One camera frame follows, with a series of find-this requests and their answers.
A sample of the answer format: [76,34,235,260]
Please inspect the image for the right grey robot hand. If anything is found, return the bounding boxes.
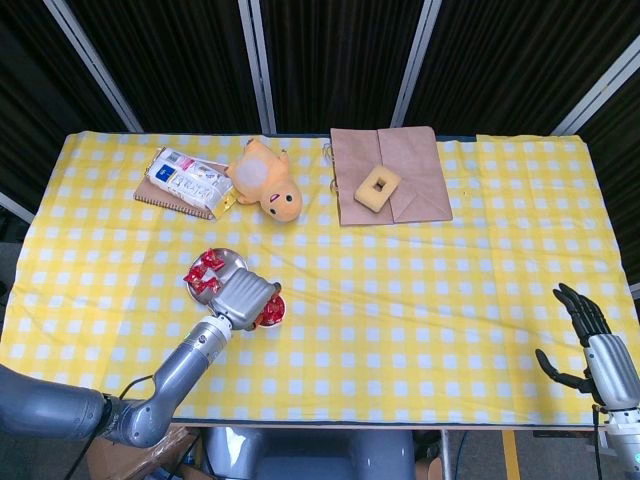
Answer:
[533,283,640,409]

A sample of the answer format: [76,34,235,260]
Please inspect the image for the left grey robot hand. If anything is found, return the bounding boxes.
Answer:
[207,267,282,332]

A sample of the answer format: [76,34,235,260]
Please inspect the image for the white paper cup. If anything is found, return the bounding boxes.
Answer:
[249,292,288,330]

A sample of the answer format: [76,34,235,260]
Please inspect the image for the silver metal plate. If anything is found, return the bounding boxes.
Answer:
[184,248,249,305]

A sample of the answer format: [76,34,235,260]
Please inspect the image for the orange plush toy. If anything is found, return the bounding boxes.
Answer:
[223,137,304,224]

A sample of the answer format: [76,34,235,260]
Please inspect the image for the white rice bag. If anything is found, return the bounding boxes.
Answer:
[144,146,236,220]

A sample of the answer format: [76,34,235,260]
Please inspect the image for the brown spiral notebook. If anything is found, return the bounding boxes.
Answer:
[132,159,216,221]

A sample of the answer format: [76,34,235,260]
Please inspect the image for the yellow checked tablecloth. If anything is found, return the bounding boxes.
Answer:
[0,130,640,426]

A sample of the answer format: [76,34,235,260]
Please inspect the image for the yellow square sponge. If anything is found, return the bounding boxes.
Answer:
[353,164,403,211]

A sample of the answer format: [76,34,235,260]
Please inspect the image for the grey robot torso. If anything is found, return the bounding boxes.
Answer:
[204,427,416,480]

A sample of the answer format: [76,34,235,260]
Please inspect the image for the brown cardboard box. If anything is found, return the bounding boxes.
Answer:
[82,432,201,480]

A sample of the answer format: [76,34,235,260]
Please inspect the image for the metal table leg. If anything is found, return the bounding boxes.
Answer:
[439,428,452,480]

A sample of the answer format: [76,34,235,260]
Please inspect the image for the black pleated curtain panel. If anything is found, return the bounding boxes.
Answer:
[0,0,136,211]
[67,0,264,134]
[259,0,426,134]
[579,64,640,296]
[404,0,640,135]

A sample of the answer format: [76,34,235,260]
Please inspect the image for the brown paper bag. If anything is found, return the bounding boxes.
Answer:
[323,125,454,227]

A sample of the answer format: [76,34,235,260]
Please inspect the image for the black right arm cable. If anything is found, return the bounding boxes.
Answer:
[592,404,602,480]

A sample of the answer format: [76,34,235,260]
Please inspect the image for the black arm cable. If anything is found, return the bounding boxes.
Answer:
[592,404,602,480]
[117,374,157,401]

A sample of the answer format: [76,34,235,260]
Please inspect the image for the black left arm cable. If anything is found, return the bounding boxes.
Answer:
[117,374,157,401]

